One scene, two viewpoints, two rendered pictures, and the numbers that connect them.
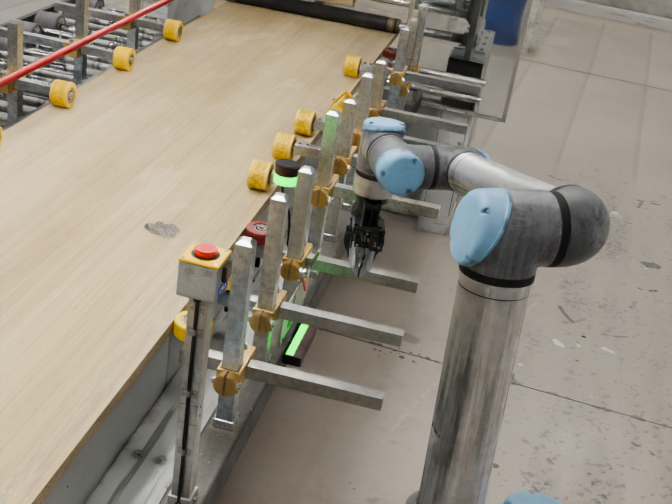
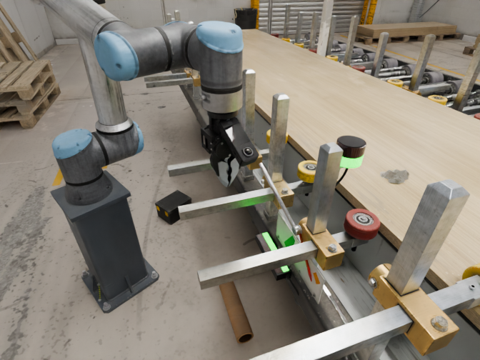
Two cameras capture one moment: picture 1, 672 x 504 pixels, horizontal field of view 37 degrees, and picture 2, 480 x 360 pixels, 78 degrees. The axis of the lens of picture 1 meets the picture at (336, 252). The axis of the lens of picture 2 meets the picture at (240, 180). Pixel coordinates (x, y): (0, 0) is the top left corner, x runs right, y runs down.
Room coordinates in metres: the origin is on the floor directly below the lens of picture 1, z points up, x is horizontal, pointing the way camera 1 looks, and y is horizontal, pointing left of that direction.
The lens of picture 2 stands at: (2.64, -0.32, 1.40)
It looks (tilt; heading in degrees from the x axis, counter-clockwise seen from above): 35 degrees down; 153
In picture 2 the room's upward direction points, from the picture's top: straight up
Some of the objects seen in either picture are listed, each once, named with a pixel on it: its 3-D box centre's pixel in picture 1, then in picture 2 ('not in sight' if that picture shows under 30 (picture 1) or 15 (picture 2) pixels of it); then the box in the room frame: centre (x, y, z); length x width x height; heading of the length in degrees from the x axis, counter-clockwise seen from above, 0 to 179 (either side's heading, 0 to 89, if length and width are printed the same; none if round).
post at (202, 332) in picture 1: (191, 401); not in sight; (1.49, 0.21, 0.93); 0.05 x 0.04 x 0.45; 171
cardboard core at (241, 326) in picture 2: not in sight; (235, 308); (1.88, 0.04, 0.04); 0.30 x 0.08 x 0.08; 171
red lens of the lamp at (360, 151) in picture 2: (287, 167); (350, 146); (2.25, 0.15, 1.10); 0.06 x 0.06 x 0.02
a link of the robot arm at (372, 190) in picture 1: (375, 184); (221, 98); (2.04, -0.06, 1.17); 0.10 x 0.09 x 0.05; 95
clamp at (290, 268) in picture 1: (294, 260); (319, 241); (2.26, 0.10, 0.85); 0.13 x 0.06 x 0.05; 171
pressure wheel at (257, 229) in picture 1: (259, 246); (358, 233); (2.29, 0.19, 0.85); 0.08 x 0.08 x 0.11
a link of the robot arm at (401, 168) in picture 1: (399, 165); (183, 46); (1.94, -0.10, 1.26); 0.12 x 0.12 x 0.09; 16
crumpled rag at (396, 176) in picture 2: (163, 225); (397, 173); (2.20, 0.42, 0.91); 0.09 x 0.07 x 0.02; 75
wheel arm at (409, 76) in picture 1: (415, 76); not in sight; (3.75, -0.19, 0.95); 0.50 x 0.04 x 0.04; 81
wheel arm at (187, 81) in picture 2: not in sight; (181, 81); (0.78, 0.22, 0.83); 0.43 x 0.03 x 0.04; 81
